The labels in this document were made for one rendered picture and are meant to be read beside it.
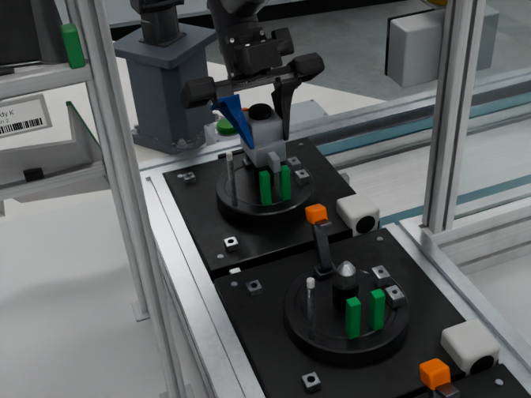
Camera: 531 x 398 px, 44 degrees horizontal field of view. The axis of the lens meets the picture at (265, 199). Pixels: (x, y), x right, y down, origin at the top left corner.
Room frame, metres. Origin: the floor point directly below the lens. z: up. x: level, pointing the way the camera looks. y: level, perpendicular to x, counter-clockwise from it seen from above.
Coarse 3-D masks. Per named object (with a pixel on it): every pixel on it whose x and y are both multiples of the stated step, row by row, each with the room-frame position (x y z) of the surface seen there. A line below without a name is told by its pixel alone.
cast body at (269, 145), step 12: (252, 108) 0.76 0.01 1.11; (264, 108) 0.75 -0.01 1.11; (252, 120) 0.74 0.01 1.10; (264, 120) 0.74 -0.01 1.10; (276, 120) 0.74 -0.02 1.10; (252, 132) 0.72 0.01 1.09; (264, 132) 0.73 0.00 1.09; (276, 132) 0.73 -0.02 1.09; (240, 144) 0.78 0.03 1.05; (264, 144) 0.73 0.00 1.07; (276, 144) 0.73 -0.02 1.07; (252, 156) 0.73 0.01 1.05; (264, 156) 0.72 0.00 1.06; (276, 156) 0.71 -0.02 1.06; (276, 168) 0.70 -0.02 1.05
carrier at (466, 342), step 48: (384, 240) 0.64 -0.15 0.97; (240, 288) 0.57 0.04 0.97; (288, 288) 0.54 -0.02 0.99; (336, 288) 0.50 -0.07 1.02; (384, 288) 0.53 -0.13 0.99; (432, 288) 0.55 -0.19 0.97; (240, 336) 0.49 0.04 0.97; (288, 336) 0.49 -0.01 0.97; (336, 336) 0.47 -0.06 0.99; (384, 336) 0.46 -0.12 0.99; (432, 336) 0.47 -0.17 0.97; (480, 336) 0.45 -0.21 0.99; (288, 384) 0.42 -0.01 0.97; (336, 384) 0.42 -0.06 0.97; (384, 384) 0.42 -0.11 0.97
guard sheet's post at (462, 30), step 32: (448, 0) 0.68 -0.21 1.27; (480, 0) 0.66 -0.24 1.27; (448, 32) 0.67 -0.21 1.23; (480, 32) 0.66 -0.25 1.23; (448, 64) 0.68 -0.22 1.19; (448, 96) 0.66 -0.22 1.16; (448, 128) 0.65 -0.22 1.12; (448, 160) 0.66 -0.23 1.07; (448, 192) 0.67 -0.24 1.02; (448, 224) 0.66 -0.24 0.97
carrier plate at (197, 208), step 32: (224, 160) 0.85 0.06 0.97; (320, 160) 0.83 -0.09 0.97; (192, 192) 0.77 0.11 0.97; (320, 192) 0.75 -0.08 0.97; (352, 192) 0.75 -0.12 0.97; (192, 224) 0.70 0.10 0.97; (224, 224) 0.69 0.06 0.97; (288, 224) 0.68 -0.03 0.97; (224, 256) 0.63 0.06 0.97; (256, 256) 0.62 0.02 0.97; (288, 256) 0.64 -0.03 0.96
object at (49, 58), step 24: (0, 0) 0.52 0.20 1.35; (24, 0) 0.52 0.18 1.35; (48, 0) 0.61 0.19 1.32; (0, 24) 0.51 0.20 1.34; (24, 24) 0.52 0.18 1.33; (48, 24) 0.58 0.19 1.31; (0, 48) 0.51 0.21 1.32; (24, 48) 0.51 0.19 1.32; (48, 48) 0.55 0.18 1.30; (0, 72) 0.55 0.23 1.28
